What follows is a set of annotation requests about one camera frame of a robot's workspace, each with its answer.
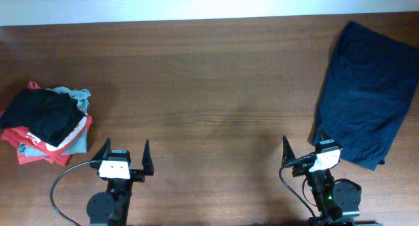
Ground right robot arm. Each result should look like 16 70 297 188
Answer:
278 131 379 226

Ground black folded garment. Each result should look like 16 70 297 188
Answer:
1 88 86 146

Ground black camera cable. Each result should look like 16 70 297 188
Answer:
278 152 323 220
49 159 101 226

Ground right black camera cable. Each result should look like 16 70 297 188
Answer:
278 152 323 220

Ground navy blue shorts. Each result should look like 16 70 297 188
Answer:
312 21 418 170

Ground left black camera cable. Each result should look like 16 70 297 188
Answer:
49 159 101 226

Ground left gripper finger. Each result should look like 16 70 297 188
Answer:
141 140 155 176
91 138 111 161

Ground light blue grey folded garment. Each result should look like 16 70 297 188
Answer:
18 86 91 157

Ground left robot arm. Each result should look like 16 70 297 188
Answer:
86 138 155 226

